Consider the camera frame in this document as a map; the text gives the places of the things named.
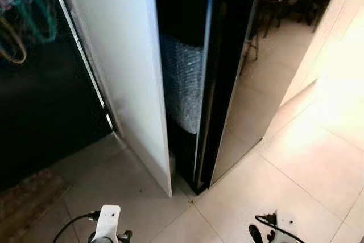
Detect white fridge door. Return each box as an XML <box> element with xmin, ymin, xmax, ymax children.
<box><xmin>57</xmin><ymin>0</ymin><xmax>173</xmax><ymax>197</ymax></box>

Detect black glossy fridge door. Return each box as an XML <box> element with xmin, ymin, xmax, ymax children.
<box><xmin>193</xmin><ymin>0</ymin><xmax>343</xmax><ymax>194</ymax></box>

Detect grey speckled fridge panel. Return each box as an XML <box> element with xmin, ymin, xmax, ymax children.
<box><xmin>159</xmin><ymin>32</ymin><xmax>205</xmax><ymax>136</ymax></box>

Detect tan clothes hanger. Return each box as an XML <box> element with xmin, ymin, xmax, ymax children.
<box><xmin>0</xmin><ymin>14</ymin><xmax>27</xmax><ymax>65</ymax></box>

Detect green clothes hangers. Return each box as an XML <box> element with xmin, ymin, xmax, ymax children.
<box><xmin>0</xmin><ymin>0</ymin><xmax>58</xmax><ymax>43</ymax></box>

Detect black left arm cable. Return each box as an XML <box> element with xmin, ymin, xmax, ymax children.
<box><xmin>53</xmin><ymin>212</ymin><xmax>102</xmax><ymax>243</ymax></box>

